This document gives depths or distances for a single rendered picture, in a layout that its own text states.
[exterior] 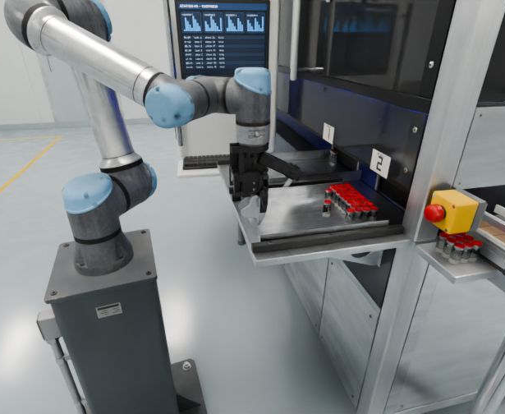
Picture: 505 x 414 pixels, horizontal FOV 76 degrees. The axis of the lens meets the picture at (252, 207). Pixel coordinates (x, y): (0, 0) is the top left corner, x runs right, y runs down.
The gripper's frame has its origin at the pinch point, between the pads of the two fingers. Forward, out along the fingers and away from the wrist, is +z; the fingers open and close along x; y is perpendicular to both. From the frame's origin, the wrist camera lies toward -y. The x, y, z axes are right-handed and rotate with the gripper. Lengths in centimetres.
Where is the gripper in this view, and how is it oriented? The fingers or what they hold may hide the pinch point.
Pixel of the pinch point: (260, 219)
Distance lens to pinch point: 82.6
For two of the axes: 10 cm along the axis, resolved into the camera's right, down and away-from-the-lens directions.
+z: 0.0, 8.9, 4.6
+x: 2.2, 4.5, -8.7
